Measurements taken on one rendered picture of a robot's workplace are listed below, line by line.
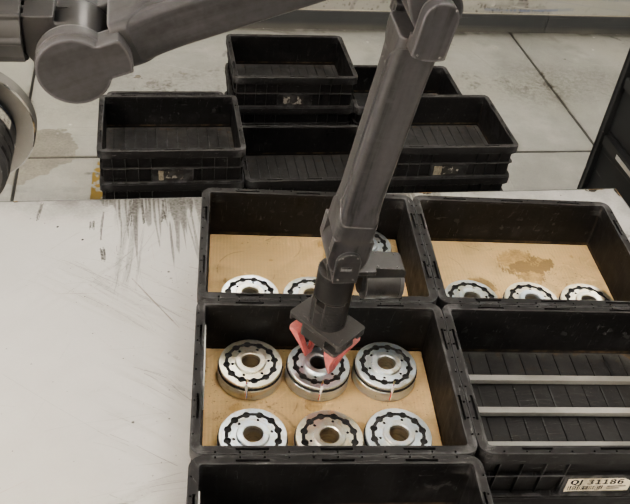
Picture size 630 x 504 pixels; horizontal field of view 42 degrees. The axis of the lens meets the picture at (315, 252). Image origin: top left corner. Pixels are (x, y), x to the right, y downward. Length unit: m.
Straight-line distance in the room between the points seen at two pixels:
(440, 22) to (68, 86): 0.39
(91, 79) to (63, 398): 0.75
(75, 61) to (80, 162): 2.40
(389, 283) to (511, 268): 0.50
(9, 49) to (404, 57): 0.42
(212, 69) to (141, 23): 3.03
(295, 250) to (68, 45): 0.82
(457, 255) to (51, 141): 2.12
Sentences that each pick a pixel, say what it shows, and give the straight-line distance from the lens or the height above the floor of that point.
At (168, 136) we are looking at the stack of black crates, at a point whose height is 0.49.
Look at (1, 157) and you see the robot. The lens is 1.27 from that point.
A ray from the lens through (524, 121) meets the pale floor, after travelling 3.88.
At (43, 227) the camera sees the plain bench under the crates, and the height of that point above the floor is 0.70.
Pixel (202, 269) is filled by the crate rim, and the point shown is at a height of 0.93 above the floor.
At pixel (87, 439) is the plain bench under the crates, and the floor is 0.70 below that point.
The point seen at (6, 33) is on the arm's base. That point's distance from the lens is 0.91.
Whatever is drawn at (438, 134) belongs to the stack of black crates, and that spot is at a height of 0.49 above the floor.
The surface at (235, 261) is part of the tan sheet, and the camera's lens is 1.55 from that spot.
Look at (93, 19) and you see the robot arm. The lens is 0.93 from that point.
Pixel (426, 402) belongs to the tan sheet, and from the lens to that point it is 1.36.
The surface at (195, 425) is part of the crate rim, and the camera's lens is 1.17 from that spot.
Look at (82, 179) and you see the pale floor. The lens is 3.19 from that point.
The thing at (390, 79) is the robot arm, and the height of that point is 1.40.
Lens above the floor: 1.85
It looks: 40 degrees down
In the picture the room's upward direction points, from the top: 7 degrees clockwise
